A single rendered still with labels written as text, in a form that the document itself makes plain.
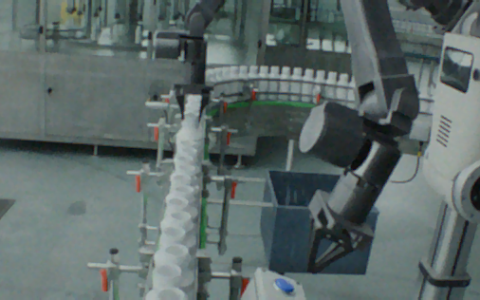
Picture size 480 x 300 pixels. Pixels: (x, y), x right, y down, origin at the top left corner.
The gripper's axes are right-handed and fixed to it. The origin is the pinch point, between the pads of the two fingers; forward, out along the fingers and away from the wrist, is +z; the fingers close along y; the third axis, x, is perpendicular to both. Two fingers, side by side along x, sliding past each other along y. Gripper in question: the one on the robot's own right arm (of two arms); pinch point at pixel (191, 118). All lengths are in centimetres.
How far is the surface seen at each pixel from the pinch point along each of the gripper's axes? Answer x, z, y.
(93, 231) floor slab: -167, 121, 62
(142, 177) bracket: 7.6, 13.6, 10.8
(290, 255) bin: -9, 42, -32
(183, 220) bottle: 49.1, 4.7, -0.8
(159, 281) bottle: 67, 6, 2
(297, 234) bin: -8.7, 34.8, -32.6
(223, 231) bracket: 6.7, 27.4, -10.0
